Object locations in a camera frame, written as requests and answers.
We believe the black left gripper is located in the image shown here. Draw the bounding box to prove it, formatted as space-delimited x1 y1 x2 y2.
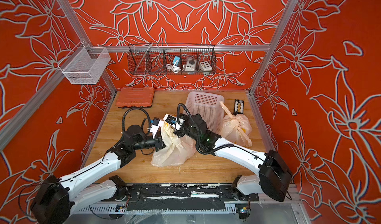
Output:
131 131 175 154

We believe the plain translucent plastic bag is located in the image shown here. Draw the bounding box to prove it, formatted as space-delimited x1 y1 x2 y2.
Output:
151 122 196 167

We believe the banana print plastic bag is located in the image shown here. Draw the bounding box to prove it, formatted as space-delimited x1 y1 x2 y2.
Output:
219 102 253 147

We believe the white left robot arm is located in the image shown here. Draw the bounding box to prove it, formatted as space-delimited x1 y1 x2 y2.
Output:
30 124 163 224

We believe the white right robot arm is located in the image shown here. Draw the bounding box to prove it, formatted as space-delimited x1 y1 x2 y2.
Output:
166 114 292 202

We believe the pink perforated plastic basket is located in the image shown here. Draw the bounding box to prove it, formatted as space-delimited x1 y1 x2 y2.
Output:
186 91 225 134

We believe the black remote with buttons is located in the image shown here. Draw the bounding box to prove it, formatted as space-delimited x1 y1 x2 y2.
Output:
233 99 244 116

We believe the white button box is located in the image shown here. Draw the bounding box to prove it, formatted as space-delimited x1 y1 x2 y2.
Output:
198 61 212 72

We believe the white round-dial device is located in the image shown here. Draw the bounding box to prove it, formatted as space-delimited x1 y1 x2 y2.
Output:
183 57 197 72

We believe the blue white small box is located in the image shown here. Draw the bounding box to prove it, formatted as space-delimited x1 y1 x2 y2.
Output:
172 56 181 67

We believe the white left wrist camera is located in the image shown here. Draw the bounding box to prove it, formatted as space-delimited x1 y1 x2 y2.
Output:
150 118 164 138

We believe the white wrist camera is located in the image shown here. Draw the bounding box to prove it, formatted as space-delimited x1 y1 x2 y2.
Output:
163 114 185 127
150 118 164 138

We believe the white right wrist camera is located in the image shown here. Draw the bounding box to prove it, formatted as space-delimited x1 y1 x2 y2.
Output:
163 114 185 127

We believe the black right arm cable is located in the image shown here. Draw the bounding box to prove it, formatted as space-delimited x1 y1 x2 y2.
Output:
177 102 292 201

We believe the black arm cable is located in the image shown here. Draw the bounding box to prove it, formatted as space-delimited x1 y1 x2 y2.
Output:
121 107 152 135
177 102 292 201

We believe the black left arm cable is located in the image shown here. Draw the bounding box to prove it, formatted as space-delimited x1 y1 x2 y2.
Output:
121 107 152 135

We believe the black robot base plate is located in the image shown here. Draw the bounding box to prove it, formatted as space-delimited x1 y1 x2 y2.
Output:
99 182 260 216

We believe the white coiled cable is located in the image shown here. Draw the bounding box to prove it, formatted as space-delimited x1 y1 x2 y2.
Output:
165 63 182 74

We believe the black wire wall basket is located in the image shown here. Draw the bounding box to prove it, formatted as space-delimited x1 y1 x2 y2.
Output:
127 43 217 75

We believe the white mesh wall basket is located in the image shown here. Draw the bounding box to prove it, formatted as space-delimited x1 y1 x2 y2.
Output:
58 42 111 85

